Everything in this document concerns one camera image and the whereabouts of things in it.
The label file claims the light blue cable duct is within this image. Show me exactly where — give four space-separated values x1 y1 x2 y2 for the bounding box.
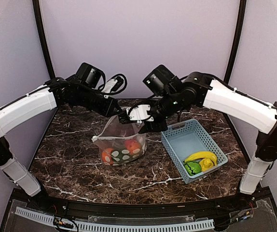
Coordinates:
14 207 215 232

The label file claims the black corner post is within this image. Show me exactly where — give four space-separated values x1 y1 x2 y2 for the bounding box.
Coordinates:
32 0 56 79
224 0 247 84

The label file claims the yellow toy pepper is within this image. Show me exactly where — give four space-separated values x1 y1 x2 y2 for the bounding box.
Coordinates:
199 158 214 172

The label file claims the clear dotted zip top bag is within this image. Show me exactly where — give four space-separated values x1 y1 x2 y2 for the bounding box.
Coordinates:
92 116 146 166

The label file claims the green toy avocado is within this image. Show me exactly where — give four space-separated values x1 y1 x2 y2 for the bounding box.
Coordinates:
111 149 134 166

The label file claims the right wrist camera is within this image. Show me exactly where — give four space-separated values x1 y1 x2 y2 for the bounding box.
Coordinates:
118 104 154 124

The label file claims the black left corner post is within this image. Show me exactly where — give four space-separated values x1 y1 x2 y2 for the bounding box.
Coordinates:
32 0 56 79

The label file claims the light blue perforated basket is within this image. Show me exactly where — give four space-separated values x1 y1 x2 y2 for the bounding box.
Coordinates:
161 119 228 184

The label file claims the small front circuit board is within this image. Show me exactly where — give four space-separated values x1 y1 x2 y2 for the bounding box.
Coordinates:
53 217 74 229

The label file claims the black right corner post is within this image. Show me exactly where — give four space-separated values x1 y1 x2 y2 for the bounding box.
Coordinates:
224 0 247 84

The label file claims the orange toy orange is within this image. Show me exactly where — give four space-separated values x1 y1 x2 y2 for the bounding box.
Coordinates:
101 147 114 164

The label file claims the yellow toy banana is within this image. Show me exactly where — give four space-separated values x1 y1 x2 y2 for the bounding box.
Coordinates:
184 151 218 165

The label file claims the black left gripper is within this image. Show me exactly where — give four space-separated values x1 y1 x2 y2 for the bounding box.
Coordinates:
77 86 123 117

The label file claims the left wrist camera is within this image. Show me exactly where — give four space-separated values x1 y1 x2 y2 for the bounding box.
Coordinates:
101 74 125 99

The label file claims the black front rail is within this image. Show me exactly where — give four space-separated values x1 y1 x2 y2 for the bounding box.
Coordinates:
10 188 272 225

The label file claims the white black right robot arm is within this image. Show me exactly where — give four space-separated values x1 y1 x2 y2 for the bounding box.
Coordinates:
142 65 277 210

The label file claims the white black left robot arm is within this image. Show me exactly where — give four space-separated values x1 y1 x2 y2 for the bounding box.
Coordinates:
0 63 127 211

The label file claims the green toy cabbage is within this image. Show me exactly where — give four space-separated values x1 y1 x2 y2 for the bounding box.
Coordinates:
184 161 202 176

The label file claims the orange green toy mango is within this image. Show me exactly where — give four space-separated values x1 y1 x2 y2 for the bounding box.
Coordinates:
125 139 141 155

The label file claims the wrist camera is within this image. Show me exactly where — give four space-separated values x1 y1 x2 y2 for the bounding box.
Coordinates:
101 74 125 99
118 104 154 124

